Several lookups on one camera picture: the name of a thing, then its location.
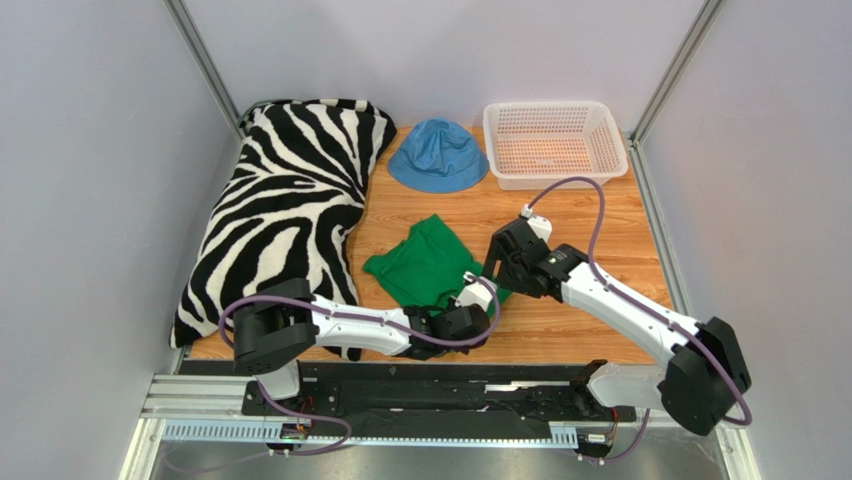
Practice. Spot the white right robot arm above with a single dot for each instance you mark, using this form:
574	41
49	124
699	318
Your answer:
699	373

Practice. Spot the left aluminium frame post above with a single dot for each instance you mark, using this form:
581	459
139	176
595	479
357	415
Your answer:
195	43

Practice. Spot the white plastic basket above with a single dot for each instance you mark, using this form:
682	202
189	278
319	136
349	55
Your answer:
530	145

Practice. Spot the right aluminium frame post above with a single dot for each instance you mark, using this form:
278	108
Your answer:
687	49

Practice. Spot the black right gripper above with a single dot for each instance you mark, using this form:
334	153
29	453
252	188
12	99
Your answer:
505	252

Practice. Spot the zebra striped pillow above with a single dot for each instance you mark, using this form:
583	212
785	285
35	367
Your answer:
297	192

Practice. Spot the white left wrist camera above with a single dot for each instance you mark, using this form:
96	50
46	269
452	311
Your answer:
477	291

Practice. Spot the blue bucket hat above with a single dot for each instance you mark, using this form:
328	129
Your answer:
438	156

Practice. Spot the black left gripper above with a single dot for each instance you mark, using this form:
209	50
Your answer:
450	307

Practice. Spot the aluminium frame post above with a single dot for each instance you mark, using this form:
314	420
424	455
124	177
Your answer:
687	49
195	43

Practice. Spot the green t shirt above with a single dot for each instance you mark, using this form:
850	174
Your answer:
425	269

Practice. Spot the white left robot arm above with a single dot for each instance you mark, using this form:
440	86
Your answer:
272	329

